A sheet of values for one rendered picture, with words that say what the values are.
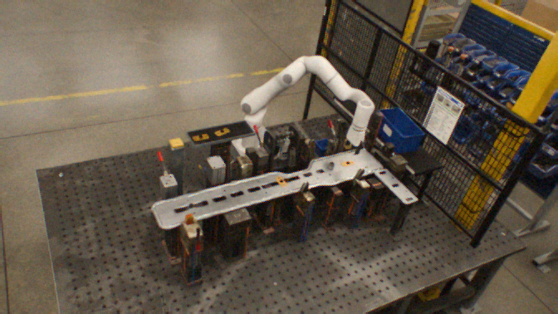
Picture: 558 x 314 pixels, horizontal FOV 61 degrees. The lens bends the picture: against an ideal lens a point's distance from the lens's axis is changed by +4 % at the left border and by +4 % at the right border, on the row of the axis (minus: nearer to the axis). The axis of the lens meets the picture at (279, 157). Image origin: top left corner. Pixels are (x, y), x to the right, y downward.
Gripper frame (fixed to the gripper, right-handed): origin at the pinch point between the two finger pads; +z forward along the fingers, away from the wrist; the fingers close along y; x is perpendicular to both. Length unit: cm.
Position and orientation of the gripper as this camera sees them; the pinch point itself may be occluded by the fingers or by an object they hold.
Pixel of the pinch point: (352, 148)
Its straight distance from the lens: 271.8
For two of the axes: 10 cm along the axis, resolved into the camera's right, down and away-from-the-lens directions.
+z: -1.3, 7.7, 6.2
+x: 8.7, -2.1, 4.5
